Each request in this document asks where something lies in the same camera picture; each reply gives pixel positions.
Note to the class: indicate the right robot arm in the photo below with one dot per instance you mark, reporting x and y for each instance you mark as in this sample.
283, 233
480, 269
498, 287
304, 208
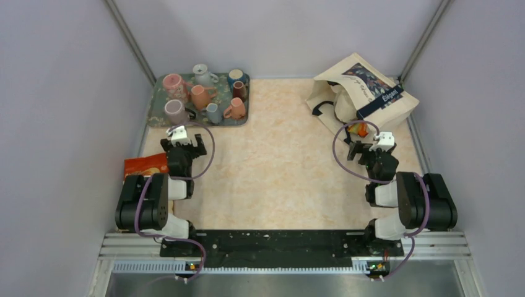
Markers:
423, 203

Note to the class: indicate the salmon mug front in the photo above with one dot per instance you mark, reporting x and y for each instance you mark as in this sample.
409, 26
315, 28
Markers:
236, 109

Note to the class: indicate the light blue mug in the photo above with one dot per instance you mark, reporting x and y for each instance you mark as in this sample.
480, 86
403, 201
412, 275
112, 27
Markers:
213, 113

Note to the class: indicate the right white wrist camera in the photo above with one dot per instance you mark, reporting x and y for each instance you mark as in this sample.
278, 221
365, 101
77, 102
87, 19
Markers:
384, 141

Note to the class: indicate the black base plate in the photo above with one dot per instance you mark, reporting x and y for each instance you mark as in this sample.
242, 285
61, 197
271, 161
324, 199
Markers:
290, 249

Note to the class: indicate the orange snack packet in bag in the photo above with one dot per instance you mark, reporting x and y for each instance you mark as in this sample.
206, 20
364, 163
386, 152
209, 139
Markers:
359, 129

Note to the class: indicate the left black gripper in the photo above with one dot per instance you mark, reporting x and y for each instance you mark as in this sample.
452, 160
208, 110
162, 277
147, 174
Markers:
200, 148

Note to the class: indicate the beige tote bag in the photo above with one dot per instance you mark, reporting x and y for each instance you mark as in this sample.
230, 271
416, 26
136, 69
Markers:
353, 91

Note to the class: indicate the lilac mug black handle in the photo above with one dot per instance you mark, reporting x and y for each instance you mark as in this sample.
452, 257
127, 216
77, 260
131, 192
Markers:
177, 113

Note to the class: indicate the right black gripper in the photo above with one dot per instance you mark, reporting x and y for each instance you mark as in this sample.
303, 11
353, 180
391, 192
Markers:
353, 148

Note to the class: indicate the dark brown mug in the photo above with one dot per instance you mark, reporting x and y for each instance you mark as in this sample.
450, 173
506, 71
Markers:
239, 90

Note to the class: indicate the cassava chips bag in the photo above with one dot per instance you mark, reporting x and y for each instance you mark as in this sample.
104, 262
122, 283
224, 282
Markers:
146, 166

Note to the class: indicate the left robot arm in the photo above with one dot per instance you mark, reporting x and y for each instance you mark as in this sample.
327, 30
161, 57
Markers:
144, 200

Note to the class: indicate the salmon mug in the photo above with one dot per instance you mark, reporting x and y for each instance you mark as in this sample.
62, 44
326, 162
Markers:
236, 109
202, 96

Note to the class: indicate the aluminium rail frame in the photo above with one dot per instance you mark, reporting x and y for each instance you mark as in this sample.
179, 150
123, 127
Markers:
451, 245

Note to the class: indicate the grey white mug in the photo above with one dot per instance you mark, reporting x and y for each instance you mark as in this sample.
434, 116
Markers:
203, 76

